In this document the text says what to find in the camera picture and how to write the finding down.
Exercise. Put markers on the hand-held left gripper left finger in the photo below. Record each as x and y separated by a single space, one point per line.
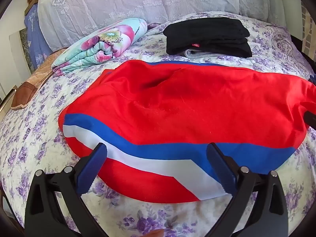
92 167

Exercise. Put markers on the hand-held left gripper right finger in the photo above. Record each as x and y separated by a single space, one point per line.
219 167

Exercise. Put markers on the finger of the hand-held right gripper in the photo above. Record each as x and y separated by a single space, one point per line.
310 120

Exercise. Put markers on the red blue white sweater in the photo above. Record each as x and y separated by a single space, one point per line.
172 103

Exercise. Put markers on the person's left hand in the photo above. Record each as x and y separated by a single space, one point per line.
155 233

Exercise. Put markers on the blue jeans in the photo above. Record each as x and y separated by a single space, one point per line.
313 78

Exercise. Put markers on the purple floral bedsheet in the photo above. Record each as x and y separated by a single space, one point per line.
37 140

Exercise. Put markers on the brown quilt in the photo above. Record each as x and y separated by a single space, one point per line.
32 86

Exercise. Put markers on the grey folded garment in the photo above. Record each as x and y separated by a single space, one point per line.
201 54

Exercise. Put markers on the folded floral teal blanket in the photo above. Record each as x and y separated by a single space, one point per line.
106 44

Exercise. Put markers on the black folded garment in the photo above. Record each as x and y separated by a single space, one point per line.
209 33

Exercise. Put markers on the blue patterned cloth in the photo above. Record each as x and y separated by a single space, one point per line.
34 42

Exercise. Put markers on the white lace cover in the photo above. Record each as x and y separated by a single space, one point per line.
123 0

